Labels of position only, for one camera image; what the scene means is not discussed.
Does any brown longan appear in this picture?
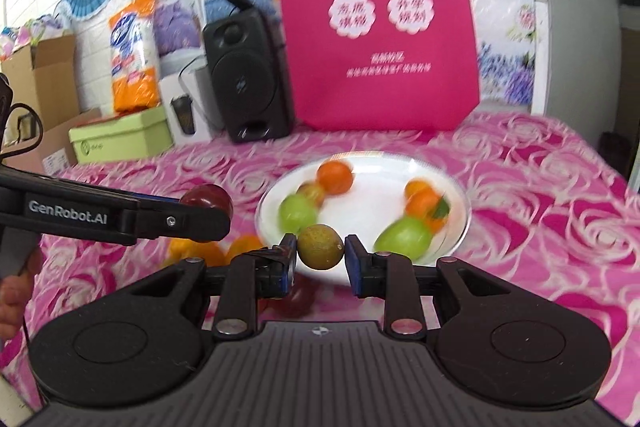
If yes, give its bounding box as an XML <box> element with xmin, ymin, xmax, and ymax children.
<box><xmin>296</xmin><ymin>224</ymin><xmax>346</xmax><ymax>271</ymax></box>

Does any pink rose-print tablecloth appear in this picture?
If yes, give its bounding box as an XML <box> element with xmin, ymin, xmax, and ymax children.
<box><xmin>0</xmin><ymin>109</ymin><xmax>640</xmax><ymax>427</ymax></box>

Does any deep orange tangerine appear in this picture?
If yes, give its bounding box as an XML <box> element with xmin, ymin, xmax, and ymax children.
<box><xmin>316</xmin><ymin>159</ymin><xmax>355</xmax><ymax>196</ymax></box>

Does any orange paper cup pack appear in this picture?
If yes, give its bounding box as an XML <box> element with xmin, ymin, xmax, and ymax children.
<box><xmin>109</xmin><ymin>0</ymin><xmax>166</xmax><ymax>114</ymax></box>

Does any purple bedding wall poster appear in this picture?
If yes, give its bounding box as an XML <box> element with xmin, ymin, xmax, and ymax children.
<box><xmin>129</xmin><ymin>0</ymin><xmax>206</xmax><ymax>72</ymax></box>

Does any colourful plastic bag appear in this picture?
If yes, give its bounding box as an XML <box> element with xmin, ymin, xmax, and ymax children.
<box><xmin>0</xmin><ymin>14</ymin><xmax>71</xmax><ymax>60</ymax></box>

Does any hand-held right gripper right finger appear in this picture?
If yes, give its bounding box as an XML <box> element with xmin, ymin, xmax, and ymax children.
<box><xmin>344</xmin><ymin>233</ymin><xmax>524</xmax><ymax>340</ymax></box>

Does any black speaker cable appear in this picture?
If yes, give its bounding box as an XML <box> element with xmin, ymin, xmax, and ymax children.
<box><xmin>177</xmin><ymin>56</ymin><xmax>226</xmax><ymax>128</ymax></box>

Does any white cup box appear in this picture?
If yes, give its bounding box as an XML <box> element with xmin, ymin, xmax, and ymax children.
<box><xmin>157</xmin><ymin>69</ymin><xmax>226</xmax><ymax>142</ymax></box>

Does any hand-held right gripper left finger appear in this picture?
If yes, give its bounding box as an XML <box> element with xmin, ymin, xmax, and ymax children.
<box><xmin>117</xmin><ymin>233</ymin><xmax>299</xmax><ymax>342</ymax></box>

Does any green shoe box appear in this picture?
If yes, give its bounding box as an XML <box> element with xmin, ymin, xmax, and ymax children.
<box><xmin>68</xmin><ymin>106</ymin><xmax>175</xmax><ymax>165</ymax></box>

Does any low labelled cardboard box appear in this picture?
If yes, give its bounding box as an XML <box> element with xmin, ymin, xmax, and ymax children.
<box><xmin>5</xmin><ymin>107</ymin><xmax>103</xmax><ymax>175</ymax></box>

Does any pink fabric bag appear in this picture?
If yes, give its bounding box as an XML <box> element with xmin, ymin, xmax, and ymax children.
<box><xmin>270</xmin><ymin>0</ymin><xmax>482</xmax><ymax>132</ymax></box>

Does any green jujube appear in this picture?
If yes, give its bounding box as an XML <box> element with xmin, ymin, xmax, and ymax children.
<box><xmin>372</xmin><ymin>216</ymin><xmax>435</xmax><ymax>264</ymax></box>
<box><xmin>277</xmin><ymin>194</ymin><xmax>321</xmax><ymax>233</ymax></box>

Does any person's left hand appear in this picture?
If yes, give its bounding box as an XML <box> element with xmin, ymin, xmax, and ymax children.
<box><xmin>0</xmin><ymin>249</ymin><xmax>45</xmax><ymax>341</ymax></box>

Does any tangerine with green leaf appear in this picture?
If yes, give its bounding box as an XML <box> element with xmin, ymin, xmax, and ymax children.
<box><xmin>405</xmin><ymin>189</ymin><xmax>451</xmax><ymax>233</ymax></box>

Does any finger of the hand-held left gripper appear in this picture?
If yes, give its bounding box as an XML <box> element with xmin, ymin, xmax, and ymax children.
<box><xmin>135</xmin><ymin>201</ymin><xmax>234</xmax><ymax>244</ymax></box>
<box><xmin>135</xmin><ymin>192</ymin><xmax>187</xmax><ymax>206</ymax></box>

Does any black speaker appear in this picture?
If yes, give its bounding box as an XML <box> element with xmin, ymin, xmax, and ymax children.
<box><xmin>202</xmin><ymin>7</ymin><xmax>295</xmax><ymax>144</ymax></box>

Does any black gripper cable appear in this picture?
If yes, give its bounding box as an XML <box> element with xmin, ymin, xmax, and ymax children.
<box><xmin>4</xmin><ymin>103</ymin><xmax>45</xmax><ymax>158</ymax></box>

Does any tall open cardboard box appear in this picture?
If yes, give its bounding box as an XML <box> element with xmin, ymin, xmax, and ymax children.
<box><xmin>0</xmin><ymin>34</ymin><xmax>81</xmax><ymax>128</ymax></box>

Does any white ceramic plate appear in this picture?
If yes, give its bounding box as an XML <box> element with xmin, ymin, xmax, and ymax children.
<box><xmin>254</xmin><ymin>150</ymin><xmax>473</xmax><ymax>288</ymax></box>

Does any small orange mandarin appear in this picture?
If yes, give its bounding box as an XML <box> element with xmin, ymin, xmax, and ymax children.
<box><xmin>404</xmin><ymin>178</ymin><xmax>433</xmax><ymax>200</ymax></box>

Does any small reddish peach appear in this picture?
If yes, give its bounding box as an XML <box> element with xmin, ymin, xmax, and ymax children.
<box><xmin>296</xmin><ymin>181</ymin><xmax>328</xmax><ymax>208</ymax></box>

